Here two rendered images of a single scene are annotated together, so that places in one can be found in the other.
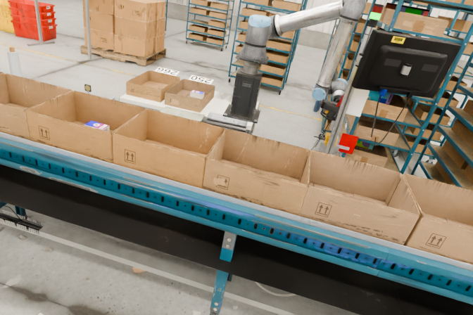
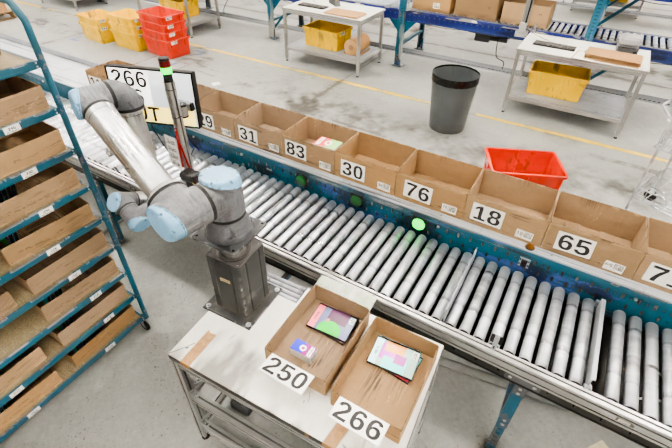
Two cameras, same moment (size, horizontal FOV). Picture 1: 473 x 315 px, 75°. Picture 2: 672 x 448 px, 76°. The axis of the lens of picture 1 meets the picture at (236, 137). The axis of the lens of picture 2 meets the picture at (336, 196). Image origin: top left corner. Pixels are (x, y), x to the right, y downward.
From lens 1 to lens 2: 345 cm
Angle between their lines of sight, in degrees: 112
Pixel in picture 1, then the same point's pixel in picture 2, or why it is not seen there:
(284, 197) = (316, 129)
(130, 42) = not seen: outside the picture
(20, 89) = (527, 226)
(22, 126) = (484, 181)
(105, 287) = not seen: hidden behind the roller
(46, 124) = (465, 169)
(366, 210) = (281, 113)
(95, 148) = (427, 165)
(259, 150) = (310, 153)
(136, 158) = (399, 155)
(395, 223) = (269, 112)
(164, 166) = (381, 150)
